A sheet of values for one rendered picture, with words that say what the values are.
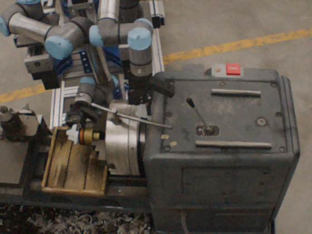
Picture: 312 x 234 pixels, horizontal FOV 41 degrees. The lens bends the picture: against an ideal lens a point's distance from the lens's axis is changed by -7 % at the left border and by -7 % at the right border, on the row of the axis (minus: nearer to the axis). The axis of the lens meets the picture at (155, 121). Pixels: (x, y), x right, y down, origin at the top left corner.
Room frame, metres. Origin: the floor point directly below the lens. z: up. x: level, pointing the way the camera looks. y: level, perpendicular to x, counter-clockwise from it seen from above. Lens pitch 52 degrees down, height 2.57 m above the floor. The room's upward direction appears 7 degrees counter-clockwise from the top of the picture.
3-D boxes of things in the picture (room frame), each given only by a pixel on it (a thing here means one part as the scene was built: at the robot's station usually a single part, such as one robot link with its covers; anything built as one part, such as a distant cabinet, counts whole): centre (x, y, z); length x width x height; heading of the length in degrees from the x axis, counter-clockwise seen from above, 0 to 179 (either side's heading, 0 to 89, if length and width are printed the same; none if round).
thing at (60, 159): (1.12, 0.38, 0.89); 0.36 x 0.30 x 0.04; 171
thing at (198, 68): (1.25, -0.18, 1.24); 0.09 x 0.08 x 0.03; 81
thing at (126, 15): (1.79, 0.07, 1.21); 0.15 x 0.15 x 0.10
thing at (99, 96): (1.39, 0.29, 0.98); 0.11 x 0.08 x 0.11; 138
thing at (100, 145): (1.01, 0.22, 1.09); 0.12 x 0.11 x 0.05; 171
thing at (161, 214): (1.04, -0.26, 0.43); 0.60 x 0.48 x 0.86; 81
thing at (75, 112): (1.23, 0.34, 1.08); 0.12 x 0.09 x 0.08; 169
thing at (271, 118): (1.03, -0.27, 1.06); 0.59 x 0.48 x 0.39; 81
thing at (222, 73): (1.23, -0.32, 1.23); 0.13 x 0.08 x 0.05; 81
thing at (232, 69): (1.23, -0.35, 1.26); 0.06 x 0.06 x 0.02; 81
